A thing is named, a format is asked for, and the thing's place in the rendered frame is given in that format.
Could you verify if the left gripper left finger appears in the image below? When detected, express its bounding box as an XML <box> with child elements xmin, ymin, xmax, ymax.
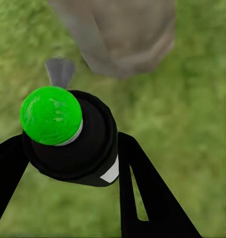
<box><xmin>0</xmin><ymin>134</ymin><xmax>30</xmax><ymax>218</ymax></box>

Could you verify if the pesticide atomizer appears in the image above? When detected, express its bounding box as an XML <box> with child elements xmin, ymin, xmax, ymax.
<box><xmin>20</xmin><ymin>57</ymin><xmax>119</xmax><ymax>187</ymax></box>

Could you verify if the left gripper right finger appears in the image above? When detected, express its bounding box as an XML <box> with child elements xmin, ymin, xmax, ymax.
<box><xmin>118</xmin><ymin>132</ymin><xmax>202</xmax><ymax>238</ymax></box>

